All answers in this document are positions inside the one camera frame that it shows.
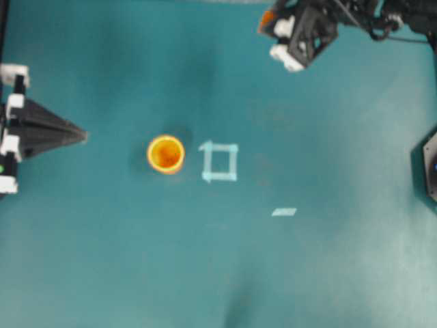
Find orange block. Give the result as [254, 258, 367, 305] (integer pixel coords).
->
[257, 10, 277, 34]

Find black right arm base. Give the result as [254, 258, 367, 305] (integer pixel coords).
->
[410, 126, 436, 214]

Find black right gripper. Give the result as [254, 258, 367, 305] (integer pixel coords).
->
[263, 1, 338, 72]

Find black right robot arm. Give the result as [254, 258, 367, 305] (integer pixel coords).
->
[258, 0, 436, 72]

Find light tape strip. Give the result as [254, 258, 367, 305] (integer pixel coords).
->
[272, 208, 297, 217]

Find orange cup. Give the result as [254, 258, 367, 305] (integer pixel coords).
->
[146, 135, 186, 175]

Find light tape square marker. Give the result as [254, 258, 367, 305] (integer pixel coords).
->
[198, 140, 239, 183]

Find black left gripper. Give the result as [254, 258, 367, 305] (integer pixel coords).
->
[1, 64, 88, 195]

